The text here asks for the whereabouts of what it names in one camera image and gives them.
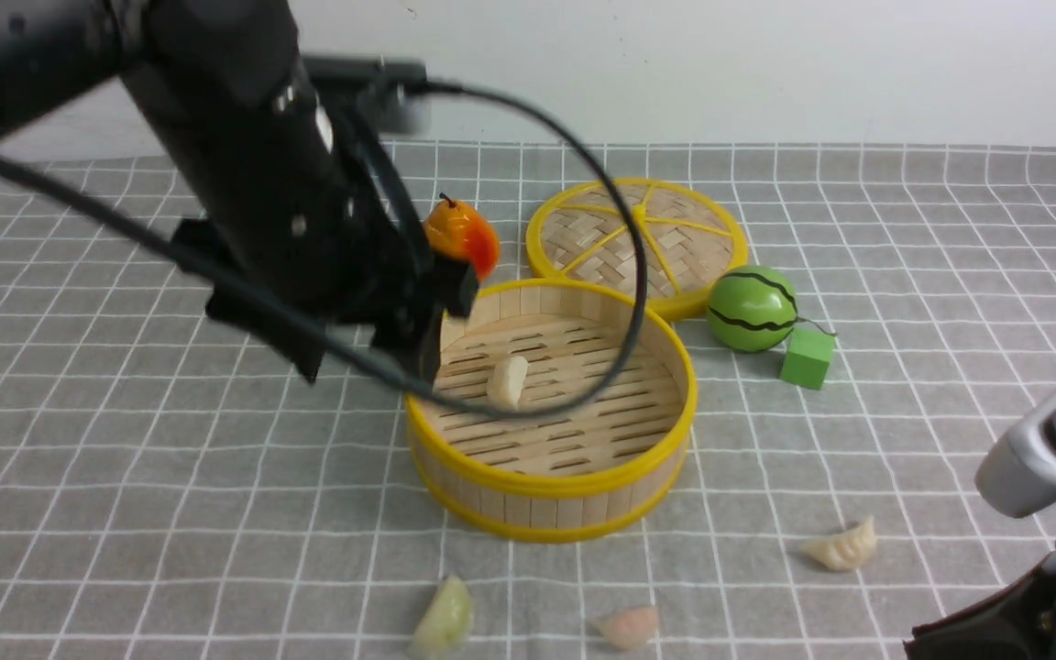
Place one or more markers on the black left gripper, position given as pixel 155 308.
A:
pixel 299 278

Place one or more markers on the white toy dumpling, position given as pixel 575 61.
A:
pixel 506 382

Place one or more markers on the green toy dumpling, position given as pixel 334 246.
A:
pixel 446 623

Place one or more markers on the pink toy dumpling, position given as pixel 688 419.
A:
pixel 628 629

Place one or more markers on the cream toy dumpling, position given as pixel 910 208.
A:
pixel 846 551

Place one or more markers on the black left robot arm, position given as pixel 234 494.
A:
pixel 259 131

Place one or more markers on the woven bamboo steamer lid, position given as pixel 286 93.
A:
pixel 690 241

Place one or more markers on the yellow rimmed bamboo steamer tray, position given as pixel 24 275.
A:
pixel 561 479

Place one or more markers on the orange toy pear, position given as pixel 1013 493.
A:
pixel 456 229

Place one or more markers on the grey checkered tablecloth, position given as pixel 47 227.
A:
pixel 169 490

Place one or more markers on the green toy watermelon ball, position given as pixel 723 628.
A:
pixel 752 308

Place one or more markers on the green wooden cube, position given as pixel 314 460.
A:
pixel 807 358

